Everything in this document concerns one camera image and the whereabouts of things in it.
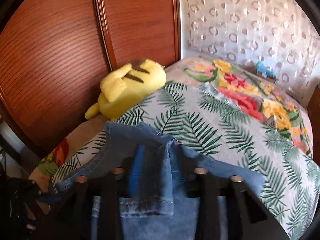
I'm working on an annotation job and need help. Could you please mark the blue denim pants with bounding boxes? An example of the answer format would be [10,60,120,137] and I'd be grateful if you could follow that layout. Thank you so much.
[37,121,267,240]

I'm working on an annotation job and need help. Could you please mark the sheer circle-pattern curtain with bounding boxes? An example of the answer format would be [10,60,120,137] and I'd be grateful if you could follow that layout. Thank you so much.
[179,0,320,105]

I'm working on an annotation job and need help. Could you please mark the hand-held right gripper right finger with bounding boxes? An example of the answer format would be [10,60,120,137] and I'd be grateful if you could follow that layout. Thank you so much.
[184,169,290,240]

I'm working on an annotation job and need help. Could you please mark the floral blanket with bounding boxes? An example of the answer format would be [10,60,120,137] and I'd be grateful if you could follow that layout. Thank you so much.
[29,56,313,190]

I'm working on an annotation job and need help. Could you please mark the leaf-print bed sheet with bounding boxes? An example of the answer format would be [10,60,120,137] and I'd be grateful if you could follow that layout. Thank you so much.
[51,81,320,240]

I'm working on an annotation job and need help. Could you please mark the wooden cabinet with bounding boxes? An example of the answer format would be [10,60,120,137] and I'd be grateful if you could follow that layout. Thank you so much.
[306,85,320,135]

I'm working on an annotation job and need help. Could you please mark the cardboard box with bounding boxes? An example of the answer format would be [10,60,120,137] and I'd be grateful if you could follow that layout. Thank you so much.
[261,72,278,84]

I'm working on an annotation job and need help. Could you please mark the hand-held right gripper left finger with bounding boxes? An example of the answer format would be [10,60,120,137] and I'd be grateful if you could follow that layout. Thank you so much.
[37,145,147,240]

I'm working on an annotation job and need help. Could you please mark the wooden wardrobe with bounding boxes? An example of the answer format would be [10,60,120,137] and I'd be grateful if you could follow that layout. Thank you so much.
[0,0,182,158]

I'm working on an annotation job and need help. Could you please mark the yellow plush toy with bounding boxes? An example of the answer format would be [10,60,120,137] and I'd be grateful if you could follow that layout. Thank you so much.
[84,59,167,120]

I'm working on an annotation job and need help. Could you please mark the blue plush toy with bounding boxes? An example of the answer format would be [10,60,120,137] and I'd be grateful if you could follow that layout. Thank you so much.
[255,60,277,78]

